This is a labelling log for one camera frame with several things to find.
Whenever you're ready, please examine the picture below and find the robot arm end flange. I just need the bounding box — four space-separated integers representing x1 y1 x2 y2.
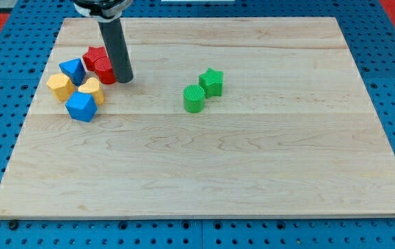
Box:
73 0 134 23

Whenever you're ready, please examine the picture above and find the light wooden board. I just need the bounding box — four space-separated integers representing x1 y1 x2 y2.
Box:
0 17 395 220

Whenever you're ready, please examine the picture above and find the green cylinder block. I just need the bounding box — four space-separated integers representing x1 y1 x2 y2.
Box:
183 84 205 113

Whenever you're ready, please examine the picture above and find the green star block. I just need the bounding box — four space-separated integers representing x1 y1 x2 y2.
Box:
199 68 224 98

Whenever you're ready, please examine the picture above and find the red cylinder block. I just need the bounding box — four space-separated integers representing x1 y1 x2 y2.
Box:
94 57 116 84

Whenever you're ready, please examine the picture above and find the yellow heart block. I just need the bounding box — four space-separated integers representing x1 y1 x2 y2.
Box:
78 77 105 105

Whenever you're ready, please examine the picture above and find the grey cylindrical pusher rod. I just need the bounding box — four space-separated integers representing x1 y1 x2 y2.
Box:
99 17 134 84

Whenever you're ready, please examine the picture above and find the blue cube block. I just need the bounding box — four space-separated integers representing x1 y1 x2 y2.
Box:
65 91 98 122

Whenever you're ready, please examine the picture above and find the red star block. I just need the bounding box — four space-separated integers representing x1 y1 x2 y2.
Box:
82 46 107 71

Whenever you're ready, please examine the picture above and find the blue triangle block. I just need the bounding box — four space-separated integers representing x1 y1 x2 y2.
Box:
59 58 86 86

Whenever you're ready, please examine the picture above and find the yellow pentagon block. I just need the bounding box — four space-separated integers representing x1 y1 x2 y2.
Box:
46 73 75 102

